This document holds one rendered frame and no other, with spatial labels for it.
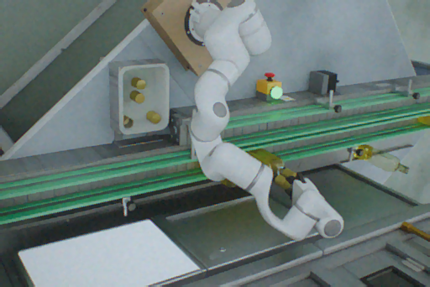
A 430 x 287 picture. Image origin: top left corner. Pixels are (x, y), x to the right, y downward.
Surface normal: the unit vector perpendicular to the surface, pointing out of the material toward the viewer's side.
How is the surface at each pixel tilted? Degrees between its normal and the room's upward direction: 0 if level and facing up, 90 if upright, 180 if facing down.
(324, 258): 90
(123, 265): 90
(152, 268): 90
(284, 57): 0
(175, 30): 0
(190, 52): 0
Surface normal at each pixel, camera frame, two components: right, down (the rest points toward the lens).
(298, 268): 0.05, -0.94
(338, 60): 0.55, 0.32
